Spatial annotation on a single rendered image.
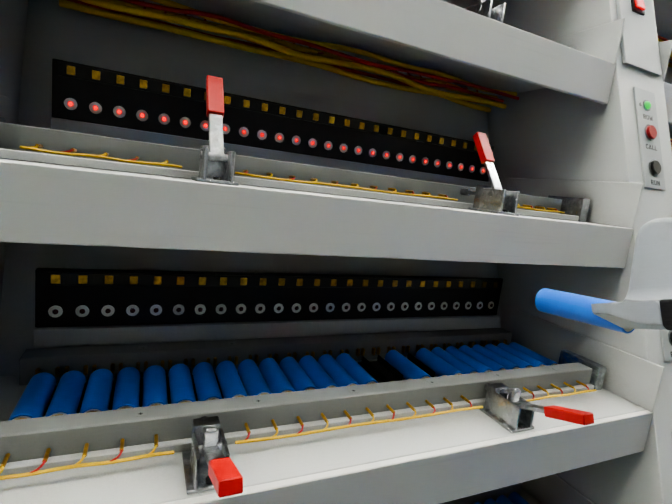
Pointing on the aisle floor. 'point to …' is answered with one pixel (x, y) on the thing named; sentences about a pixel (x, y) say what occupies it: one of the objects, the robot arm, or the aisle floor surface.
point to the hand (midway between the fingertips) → (627, 319)
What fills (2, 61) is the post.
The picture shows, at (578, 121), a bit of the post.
